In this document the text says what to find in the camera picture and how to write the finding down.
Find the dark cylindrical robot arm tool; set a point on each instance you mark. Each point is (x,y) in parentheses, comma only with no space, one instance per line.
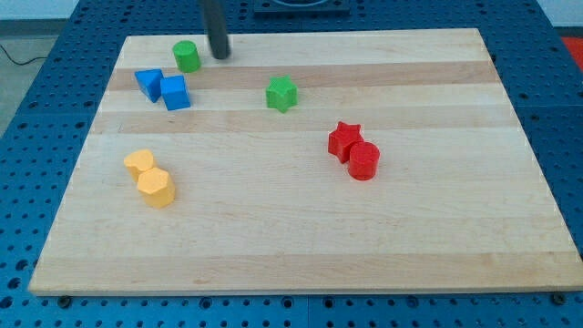
(215,26)

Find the red star block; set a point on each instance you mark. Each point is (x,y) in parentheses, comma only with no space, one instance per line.
(341,140)

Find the green star block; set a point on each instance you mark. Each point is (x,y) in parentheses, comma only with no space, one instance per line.
(281,93)

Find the red cylinder block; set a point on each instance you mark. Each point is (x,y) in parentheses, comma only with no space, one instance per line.
(363,160)

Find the light wooden board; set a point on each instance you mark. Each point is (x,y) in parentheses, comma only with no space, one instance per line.
(458,202)

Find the yellow hexagon block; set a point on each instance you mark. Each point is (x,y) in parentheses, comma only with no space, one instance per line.
(156,187)

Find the blue cube block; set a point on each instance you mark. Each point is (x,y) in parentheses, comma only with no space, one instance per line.
(175,92)

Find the green cylinder block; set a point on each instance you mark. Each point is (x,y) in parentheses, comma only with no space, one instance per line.
(186,56)

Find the yellow heart block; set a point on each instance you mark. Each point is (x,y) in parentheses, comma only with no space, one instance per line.
(139,162)

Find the blue triangle block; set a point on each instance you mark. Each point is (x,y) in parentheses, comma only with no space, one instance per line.
(149,83)

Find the red object at right edge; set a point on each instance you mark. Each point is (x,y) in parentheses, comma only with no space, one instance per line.
(574,45)

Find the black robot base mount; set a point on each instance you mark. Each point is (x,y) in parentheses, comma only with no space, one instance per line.
(296,7)

